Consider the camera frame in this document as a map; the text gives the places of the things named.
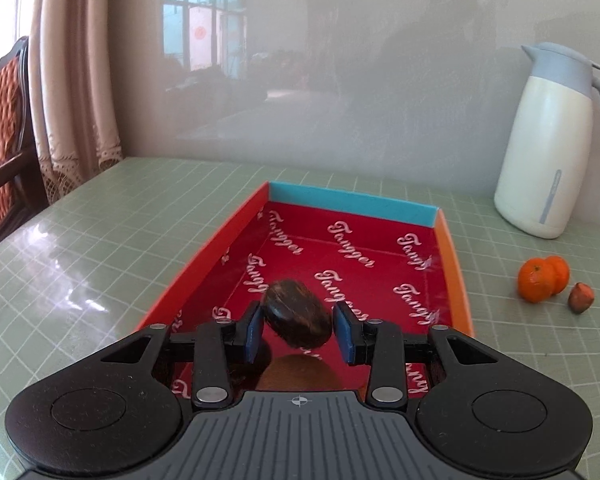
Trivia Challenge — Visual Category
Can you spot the orange tangerine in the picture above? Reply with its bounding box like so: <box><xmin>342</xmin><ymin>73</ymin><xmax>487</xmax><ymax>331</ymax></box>
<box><xmin>517</xmin><ymin>258</ymin><xmax>556</xmax><ymax>304</ymax></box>
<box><xmin>545</xmin><ymin>255</ymin><xmax>570</xmax><ymax>296</ymax></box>

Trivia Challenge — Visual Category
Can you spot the dark chestnut front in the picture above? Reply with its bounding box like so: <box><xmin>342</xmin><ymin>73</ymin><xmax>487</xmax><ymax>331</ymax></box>
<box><xmin>239</xmin><ymin>340</ymin><xmax>272</xmax><ymax>390</ymax></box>

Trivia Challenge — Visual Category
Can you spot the colourful cardboard box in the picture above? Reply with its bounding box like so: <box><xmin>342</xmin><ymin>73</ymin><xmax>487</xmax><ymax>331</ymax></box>
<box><xmin>136</xmin><ymin>181</ymin><xmax>477</xmax><ymax>403</ymax></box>

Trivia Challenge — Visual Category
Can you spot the small carrot piece back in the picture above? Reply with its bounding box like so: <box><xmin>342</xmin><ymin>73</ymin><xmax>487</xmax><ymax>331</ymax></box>
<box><xmin>568</xmin><ymin>282</ymin><xmax>595</xmax><ymax>314</ymax></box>

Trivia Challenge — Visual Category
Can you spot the cream thermos jug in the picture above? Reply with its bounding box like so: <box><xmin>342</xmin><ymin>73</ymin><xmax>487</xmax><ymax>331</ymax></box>
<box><xmin>494</xmin><ymin>42</ymin><xmax>600</xmax><ymax>240</ymax></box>

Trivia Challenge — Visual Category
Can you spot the wooden chair red cushion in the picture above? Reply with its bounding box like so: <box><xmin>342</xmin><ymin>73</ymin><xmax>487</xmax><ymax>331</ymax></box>
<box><xmin>0</xmin><ymin>37</ymin><xmax>48</xmax><ymax>243</ymax></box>

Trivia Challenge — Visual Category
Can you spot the beige lace curtain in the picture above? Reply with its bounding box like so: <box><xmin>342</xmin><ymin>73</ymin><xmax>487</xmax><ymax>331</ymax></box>
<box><xmin>0</xmin><ymin>0</ymin><xmax>123</xmax><ymax>203</ymax></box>

